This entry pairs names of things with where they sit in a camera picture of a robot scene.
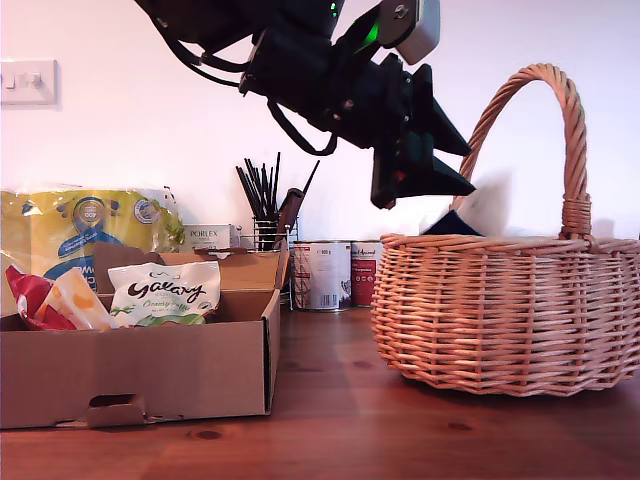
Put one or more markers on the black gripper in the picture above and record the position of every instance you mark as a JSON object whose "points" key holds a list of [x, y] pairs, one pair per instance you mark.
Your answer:
{"points": [[380, 110]]}

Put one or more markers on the blue mini eggs bag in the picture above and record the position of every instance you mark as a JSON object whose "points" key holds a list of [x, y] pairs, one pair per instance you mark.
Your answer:
{"points": [[450, 227]]}

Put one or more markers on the brown cardboard box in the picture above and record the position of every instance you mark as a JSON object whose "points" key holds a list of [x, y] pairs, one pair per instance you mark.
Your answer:
{"points": [[175, 370]]}

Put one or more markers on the red white Maltesers bunnies bag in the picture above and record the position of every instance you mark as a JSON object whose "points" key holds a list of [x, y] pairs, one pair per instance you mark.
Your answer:
{"points": [[35, 300]]}

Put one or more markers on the white Porlex box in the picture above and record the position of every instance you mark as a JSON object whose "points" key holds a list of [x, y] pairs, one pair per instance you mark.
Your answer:
{"points": [[205, 237]]}

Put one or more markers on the black chopstick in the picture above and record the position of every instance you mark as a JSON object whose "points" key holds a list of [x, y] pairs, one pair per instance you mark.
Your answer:
{"points": [[276, 185], [256, 190], [247, 194], [309, 180]]}

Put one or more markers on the red and white tin can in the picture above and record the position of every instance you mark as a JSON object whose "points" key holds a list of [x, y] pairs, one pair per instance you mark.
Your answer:
{"points": [[362, 280]]}

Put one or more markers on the yellow kitchen towel pack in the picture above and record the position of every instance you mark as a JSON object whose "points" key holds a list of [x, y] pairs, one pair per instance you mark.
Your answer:
{"points": [[50, 225]]}

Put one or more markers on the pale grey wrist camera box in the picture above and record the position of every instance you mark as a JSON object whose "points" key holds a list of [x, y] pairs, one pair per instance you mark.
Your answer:
{"points": [[422, 30]]}

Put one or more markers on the white wall light switch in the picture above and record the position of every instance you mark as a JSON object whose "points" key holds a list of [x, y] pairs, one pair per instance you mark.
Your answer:
{"points": [[30, 82]]}

